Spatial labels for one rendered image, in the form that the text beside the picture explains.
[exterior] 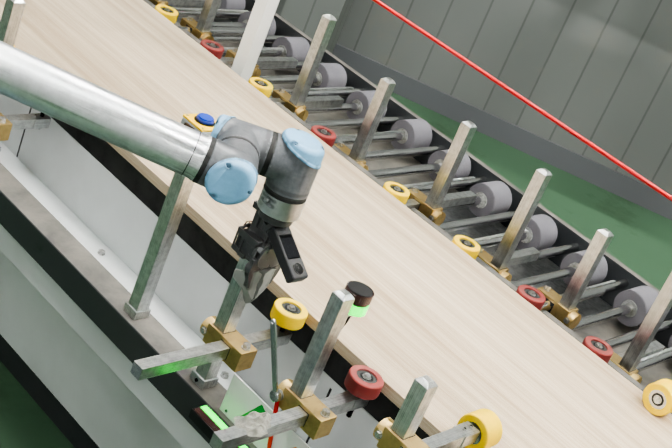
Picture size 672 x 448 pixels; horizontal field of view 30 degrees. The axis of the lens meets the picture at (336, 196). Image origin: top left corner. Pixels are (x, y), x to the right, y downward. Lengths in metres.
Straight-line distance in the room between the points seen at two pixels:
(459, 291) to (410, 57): 3.94
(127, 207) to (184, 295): 0.30
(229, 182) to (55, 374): 1.49
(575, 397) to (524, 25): 4.11
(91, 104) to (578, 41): 4.89
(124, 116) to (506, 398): 1.13
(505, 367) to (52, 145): 1.38
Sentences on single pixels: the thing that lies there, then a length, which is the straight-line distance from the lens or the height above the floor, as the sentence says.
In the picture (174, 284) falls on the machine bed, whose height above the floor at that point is 0.68.
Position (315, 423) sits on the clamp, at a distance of 2.58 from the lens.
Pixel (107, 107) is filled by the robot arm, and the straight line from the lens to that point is 2.25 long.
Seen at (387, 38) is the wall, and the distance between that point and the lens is 7.04.
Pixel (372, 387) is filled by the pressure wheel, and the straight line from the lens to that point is 2.67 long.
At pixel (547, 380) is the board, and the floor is 0.90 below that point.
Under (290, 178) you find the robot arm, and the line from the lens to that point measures 2.41.
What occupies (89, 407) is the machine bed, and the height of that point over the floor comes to 0.17.
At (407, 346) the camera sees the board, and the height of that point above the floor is 0.90.
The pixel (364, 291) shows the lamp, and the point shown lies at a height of 1.13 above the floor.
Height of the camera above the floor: 2.30
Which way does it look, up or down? 24 degrees down
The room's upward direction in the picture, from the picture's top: 23 degrees clockwise
